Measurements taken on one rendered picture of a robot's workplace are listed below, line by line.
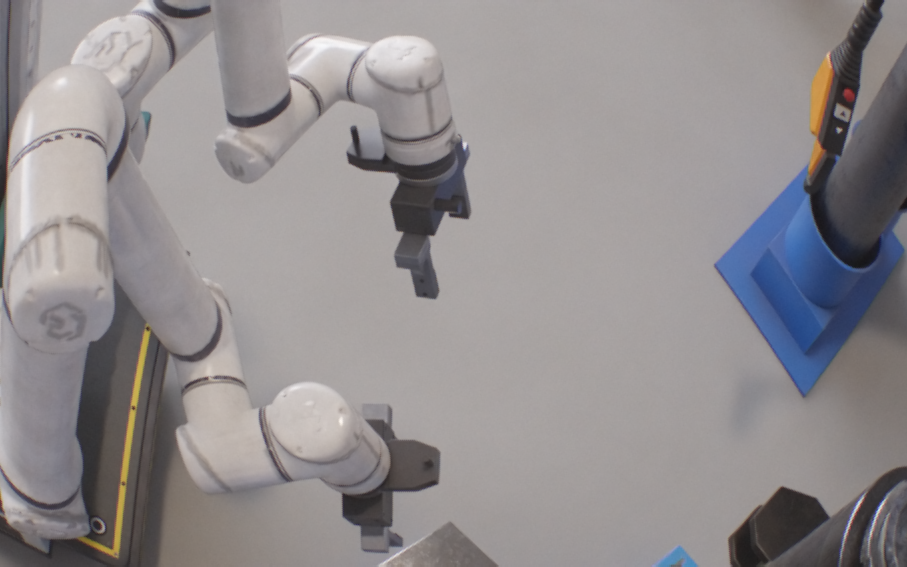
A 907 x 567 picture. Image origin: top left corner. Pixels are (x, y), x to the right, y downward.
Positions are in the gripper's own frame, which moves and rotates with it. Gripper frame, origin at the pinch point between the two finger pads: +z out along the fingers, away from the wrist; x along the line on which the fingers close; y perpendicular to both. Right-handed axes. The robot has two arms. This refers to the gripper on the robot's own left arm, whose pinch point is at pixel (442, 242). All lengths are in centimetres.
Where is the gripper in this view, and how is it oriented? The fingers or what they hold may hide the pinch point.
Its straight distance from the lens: 188.5
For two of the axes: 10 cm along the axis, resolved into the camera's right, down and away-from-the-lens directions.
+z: 1.5, 6.6, 7.4
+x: 3.0, -7.4, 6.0
